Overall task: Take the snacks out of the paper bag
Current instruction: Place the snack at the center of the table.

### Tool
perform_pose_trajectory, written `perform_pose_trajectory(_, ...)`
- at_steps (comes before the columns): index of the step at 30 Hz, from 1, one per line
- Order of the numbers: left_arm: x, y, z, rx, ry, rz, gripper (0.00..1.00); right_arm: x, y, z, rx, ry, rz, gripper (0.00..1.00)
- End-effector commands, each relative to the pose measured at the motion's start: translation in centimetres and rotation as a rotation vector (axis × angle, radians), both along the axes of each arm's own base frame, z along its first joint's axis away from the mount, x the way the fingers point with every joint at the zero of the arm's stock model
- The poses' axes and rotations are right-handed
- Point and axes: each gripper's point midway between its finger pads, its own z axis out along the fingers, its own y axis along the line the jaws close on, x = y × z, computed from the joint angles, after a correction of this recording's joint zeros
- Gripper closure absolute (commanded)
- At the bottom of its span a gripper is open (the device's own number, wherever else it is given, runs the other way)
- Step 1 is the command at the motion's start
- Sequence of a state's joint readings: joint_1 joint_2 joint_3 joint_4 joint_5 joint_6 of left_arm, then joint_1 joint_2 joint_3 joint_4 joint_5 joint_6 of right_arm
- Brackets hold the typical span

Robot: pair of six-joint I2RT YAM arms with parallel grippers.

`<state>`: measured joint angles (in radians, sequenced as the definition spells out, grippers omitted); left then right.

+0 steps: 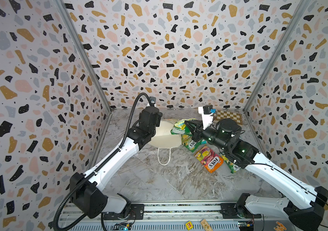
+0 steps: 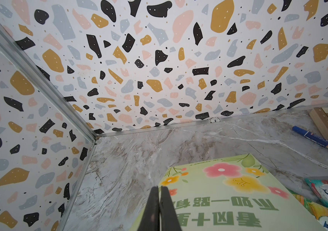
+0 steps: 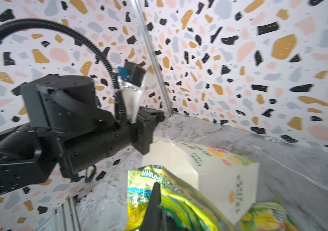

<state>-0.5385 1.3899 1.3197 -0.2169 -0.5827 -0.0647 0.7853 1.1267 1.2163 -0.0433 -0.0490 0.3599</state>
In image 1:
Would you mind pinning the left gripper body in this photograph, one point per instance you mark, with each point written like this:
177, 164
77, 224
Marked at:
153, 133

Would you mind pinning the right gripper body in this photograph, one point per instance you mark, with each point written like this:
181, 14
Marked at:
213, 137

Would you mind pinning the white floral paper bag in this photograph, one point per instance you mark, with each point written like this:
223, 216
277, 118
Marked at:
164, 139

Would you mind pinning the orange fruits candy bag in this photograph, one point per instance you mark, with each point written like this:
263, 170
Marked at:
209, 159

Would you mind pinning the green spring tea candy bag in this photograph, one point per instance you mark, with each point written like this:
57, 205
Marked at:
233, 168

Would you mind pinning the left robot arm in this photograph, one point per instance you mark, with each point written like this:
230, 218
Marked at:
89, 198

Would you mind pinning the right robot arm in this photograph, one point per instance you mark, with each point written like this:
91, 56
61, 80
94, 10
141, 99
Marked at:
302, 204

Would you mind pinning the wooden chessboard box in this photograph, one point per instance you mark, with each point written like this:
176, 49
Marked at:
237, 117

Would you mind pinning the wooden mousetrap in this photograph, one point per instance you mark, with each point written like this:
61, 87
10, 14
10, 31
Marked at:
206, 225

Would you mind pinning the yellow sticker tag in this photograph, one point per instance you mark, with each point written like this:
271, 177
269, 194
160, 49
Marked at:
189, 225

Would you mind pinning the orange toy figure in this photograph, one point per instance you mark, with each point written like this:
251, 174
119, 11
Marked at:
279, 227

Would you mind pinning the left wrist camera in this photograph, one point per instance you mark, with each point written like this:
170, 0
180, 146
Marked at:
152, 101

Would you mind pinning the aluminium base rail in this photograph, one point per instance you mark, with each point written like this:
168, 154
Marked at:
173, 215

